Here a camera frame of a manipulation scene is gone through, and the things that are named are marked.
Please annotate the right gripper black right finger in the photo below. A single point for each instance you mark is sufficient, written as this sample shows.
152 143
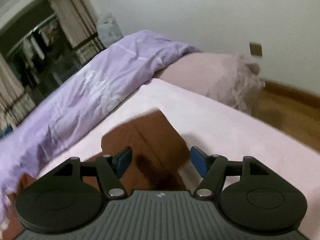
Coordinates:
248 194

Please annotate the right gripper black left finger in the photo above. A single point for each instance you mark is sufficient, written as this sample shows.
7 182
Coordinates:
73 194

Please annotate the brown garment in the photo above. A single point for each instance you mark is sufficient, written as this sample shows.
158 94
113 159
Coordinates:
158 151

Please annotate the pink bed sheet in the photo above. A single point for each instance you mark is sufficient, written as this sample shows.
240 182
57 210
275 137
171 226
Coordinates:
283 133

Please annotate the striped beige curtain left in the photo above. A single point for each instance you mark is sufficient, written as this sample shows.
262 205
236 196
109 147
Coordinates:
16 103

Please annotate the striped beige curtain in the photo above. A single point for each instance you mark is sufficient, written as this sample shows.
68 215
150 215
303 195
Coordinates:
16 103
78 22

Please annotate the purple duvet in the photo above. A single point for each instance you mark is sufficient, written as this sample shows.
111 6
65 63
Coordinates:
78 105

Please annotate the white covered fan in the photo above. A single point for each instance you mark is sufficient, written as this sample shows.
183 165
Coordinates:
108 30

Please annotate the striped beige curtain right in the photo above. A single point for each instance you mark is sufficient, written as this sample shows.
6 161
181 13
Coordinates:
78 22

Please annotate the brass wall socket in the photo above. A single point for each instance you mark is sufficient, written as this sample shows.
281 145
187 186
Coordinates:
256 49

